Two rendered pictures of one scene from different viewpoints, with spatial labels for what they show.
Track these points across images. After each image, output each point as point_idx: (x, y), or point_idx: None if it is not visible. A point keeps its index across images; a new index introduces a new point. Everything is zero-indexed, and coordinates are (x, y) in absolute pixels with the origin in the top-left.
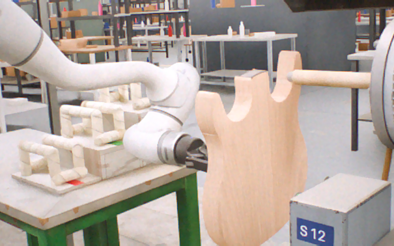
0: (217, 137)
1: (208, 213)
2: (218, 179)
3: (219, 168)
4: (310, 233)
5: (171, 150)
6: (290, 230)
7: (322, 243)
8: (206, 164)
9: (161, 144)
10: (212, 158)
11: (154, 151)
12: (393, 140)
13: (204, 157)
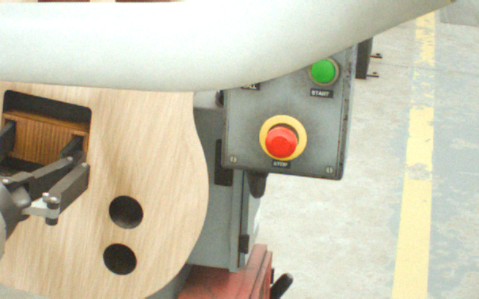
0: None
1: (203, 210)
2: (195, 137)
3: (191, 117)
4: (355, 61)
5: (5, 225)
6: (351, 72)
7: (355, 63)
8: (81, 178)
9: None
10: (187, 105)
11: None
12: None
13: (30, 187)
